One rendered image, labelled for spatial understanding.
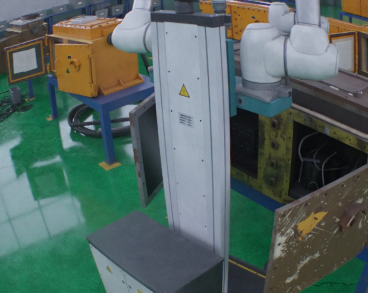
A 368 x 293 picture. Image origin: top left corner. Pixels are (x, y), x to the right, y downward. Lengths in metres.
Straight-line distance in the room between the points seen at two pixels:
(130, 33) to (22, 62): 3.69
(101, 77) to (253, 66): 2.93
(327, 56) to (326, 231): 0.68
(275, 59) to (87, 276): 2.06
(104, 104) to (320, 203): 2.90
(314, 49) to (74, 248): 2.40
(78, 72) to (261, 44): 3.00
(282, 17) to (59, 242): 2.41
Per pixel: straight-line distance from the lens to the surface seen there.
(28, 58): 5.45
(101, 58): 4.24
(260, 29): 1.49
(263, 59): 1.49
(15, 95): 6.77
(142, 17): 1.91
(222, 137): 1.59
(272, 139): 2.26
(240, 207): 3.49
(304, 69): 1.47
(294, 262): 1.59
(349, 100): 1.93
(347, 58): 4.69
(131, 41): 1.89
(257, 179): 2.47
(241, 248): 3.05
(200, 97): 1.58
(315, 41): 1.46
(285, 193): 2.32
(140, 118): 2.19
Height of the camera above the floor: 2.01
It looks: 26 degrees down
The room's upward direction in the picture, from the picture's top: 3 degrees counter-clockwise
